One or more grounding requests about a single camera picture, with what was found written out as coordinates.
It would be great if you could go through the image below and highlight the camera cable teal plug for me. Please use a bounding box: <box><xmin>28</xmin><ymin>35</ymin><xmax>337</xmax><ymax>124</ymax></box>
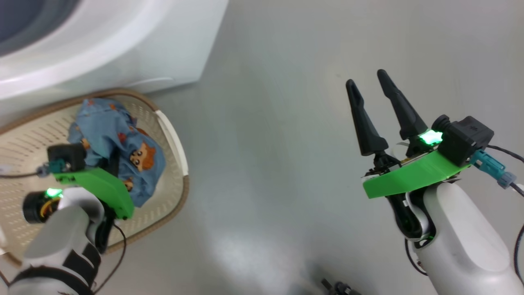
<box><xmin>0</xmin><ymin>161</ymin><xmax>72</xmax><ymax>179</ymax></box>
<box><xmin>471</xmin><ymin>144</ymin><xmax>524</xmax><ymax>197</ymax></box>

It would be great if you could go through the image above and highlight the white front-load washing machine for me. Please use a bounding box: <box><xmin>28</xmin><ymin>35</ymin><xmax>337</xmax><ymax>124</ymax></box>
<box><xmin>0</xmin><ymin>0</ymin><xmax>229</xmax><ymax>123</ymax></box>

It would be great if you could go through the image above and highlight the cream perforated laundry basket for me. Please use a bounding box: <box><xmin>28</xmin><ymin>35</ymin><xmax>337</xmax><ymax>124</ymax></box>
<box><xmin>0</xmin><ymin>88</ymin><xmax>190</xmax><ymax>267</ymax></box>

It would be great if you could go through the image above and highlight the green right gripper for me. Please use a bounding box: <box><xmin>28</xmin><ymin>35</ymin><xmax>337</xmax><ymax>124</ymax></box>
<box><xmin>346</xmin><ymin>69</ymin><xmax>471</xmax><ymax>200</ymax></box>

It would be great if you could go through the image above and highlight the right camera cable teal plug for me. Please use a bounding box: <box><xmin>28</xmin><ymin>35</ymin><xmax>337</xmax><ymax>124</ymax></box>
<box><xmin>471</xmin><ymin>144</ymin><xmax>524</xmax><ymax>197</ymax></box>

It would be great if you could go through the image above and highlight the blue cartoon print garment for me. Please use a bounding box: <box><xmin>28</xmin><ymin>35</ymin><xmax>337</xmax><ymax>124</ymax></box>
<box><xmin>68</xmin><ymin>98</ymin><xmax>166</xmax><ymax>207</ymax></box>

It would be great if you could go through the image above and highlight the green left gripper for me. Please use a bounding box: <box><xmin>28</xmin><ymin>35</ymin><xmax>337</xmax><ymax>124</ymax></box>
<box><xmin>53</xmin><ymin>158</ymin><xmax>136</xmax><ymax>220</ymax></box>

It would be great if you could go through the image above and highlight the left camera cable teal plug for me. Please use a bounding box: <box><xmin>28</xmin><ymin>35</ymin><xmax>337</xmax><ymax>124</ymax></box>
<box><xmin>0</xmin><ymin>161</ymin><xmax>72</xmax><ymax>179</ymax></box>

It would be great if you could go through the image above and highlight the grey rubber door gasket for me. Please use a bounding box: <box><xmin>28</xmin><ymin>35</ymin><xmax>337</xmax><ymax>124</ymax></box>
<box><xmin>0</xmin><ymin>0</ymin><xmax>80</xmax><ymax>57</ymax></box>

